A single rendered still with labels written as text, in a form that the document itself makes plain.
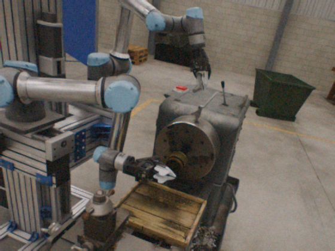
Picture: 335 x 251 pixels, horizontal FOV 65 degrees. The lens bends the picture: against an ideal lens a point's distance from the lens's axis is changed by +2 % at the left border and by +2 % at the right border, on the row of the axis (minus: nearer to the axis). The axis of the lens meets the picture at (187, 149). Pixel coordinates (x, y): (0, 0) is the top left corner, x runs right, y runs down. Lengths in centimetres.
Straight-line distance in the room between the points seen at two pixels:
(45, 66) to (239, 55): 1014
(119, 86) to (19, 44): 62
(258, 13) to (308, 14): 177
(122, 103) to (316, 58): 1086
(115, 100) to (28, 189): 101
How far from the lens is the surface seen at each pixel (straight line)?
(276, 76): 705
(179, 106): 141
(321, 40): 1158
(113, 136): 123
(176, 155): 116
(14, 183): 190
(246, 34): 1124
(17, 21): 145
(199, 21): 129
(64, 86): 106
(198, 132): 122
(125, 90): 98
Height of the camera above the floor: 167
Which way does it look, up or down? 27 degrees down
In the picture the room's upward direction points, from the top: 11 degrees clockwise
